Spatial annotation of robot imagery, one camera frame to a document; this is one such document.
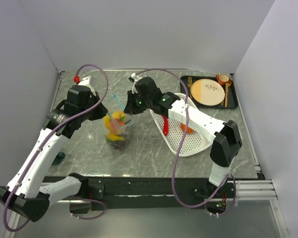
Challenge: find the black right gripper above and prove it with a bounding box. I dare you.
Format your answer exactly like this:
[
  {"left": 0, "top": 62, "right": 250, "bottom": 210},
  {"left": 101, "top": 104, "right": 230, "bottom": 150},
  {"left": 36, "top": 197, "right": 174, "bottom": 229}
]
[{"left": 124, "top": 90, "right": 152, "bottom": 116}]

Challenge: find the yellow banana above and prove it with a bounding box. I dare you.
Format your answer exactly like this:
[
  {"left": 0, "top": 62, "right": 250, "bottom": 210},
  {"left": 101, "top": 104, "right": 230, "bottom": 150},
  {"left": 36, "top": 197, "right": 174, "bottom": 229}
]
[{"left": 103, "top": 115, "right": 124, "bottom": 141}]

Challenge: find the yellow pear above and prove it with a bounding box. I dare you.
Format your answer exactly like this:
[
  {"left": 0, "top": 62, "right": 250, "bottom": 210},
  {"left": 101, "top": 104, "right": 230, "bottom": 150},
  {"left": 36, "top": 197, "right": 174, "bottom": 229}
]
[{"left": 112, "top": 111, "right": 125, "bottom": 121}]

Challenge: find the orange peach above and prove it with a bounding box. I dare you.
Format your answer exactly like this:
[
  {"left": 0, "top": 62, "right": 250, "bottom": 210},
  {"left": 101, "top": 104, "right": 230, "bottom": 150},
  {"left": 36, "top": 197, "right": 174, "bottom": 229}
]
[{"left": 110, "top": 119, "right": 125, "bottom": 135}]

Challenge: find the clear zip top bag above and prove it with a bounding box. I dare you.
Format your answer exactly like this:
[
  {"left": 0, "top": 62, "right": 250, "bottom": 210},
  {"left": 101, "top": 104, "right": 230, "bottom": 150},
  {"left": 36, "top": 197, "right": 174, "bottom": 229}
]
[{"left": 103, "top": 94, "right": 134, "bottom": 151}]

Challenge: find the small orange pumpkin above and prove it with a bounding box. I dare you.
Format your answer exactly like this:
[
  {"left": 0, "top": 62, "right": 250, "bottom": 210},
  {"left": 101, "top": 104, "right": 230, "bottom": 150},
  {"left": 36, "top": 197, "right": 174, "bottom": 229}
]
[{"left": 180, "top": 123, "right": 194, "bottom": 133}]

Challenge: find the red grape bunch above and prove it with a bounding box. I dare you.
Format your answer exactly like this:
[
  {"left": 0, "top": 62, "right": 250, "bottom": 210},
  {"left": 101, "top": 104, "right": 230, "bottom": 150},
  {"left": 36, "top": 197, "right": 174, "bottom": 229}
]
[{"left": 108, "top": 139, "right": 129, "bottom": 151}]

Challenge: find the white perforated plastic basket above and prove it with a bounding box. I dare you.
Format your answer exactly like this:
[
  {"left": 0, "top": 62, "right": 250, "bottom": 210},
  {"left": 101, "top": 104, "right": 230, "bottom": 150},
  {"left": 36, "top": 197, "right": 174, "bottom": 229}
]
[{"left": 149, "top": 93, "right": 213, "bottom": 158}]

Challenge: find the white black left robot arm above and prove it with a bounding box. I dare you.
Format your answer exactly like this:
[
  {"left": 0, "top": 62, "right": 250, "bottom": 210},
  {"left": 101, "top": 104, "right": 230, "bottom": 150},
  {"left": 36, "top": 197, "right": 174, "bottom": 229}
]
[{"left": 0, "top": 84, "right": 108, "bottom": 222}]

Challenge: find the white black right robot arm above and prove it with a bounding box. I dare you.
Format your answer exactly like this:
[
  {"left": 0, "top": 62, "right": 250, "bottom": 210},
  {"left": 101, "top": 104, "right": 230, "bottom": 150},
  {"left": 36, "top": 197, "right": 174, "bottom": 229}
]
[{"left": 124, "top": 73, "right": 242, "bottom": 197}]

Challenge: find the red chili pepper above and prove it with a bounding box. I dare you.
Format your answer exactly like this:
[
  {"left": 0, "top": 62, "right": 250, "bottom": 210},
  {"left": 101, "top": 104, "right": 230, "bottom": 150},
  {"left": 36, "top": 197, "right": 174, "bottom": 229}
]
[{"left": 162, "top": 116, "right": 169, "bottom": 136}]

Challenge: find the gold fork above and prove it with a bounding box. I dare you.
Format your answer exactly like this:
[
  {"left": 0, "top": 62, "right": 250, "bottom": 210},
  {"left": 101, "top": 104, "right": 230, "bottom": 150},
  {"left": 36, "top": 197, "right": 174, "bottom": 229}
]
[{"left": 187, "top": 76, "right": 192, "bottom": 99}]

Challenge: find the beige plate with branch pattern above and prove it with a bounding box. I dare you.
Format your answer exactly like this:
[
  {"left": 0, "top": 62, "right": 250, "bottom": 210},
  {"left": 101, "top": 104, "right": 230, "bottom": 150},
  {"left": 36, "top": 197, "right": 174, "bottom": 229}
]
[{"left": 190, "top": 79, "right": 225, "bottom": 106}]

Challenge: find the dark green mug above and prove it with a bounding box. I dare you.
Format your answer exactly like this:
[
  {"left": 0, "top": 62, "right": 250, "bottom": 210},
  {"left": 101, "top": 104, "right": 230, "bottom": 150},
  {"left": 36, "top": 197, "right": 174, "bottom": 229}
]
[{"left": 52, "top": 152, "right": 66, "bottom": 166}]

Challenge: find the small orange cup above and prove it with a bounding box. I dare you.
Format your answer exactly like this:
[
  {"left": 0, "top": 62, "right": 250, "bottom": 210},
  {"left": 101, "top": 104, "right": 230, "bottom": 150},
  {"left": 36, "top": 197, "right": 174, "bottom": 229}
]
[{"left": 216, "top": 74, "right": 230, "bottom": 86}]

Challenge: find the wooden knife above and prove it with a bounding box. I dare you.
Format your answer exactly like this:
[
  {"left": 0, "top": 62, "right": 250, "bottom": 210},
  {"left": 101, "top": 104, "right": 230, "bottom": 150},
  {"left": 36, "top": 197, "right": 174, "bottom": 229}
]
[{"left": 224, "top": 83, "right": 231, "bottom": 107}]

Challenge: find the black rectangular tray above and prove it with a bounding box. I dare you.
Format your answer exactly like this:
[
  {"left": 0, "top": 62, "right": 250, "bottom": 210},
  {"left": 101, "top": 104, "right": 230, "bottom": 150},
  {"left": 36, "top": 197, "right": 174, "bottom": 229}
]
[{"left": 180, "top": 75, "right": 238, "bottom": 109}]

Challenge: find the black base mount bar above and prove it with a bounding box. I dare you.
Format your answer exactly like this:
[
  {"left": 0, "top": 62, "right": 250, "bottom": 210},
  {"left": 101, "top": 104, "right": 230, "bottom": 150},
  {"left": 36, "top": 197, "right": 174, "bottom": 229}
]
[{"left": 44, "top": 173, "right": 236, "bottom": 214}]

